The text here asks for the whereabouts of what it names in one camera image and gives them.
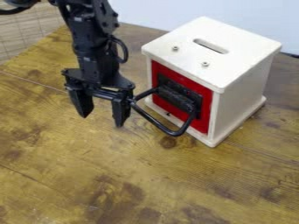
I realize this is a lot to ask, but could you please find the white wooden cabinet box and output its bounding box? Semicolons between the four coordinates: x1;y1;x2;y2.
141;17;281;147

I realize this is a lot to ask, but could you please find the red drawer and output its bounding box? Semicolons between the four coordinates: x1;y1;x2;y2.
150;60;212;134

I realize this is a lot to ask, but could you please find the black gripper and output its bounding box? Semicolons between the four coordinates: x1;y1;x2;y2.
61;68;136;127

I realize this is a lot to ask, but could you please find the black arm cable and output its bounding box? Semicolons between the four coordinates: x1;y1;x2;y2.
106;35;129;65

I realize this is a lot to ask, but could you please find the black drawer handle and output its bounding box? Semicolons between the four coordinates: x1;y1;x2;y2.
129;73;202;137

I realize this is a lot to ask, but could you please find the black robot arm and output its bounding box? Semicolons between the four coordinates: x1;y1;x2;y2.
47;0;134;127

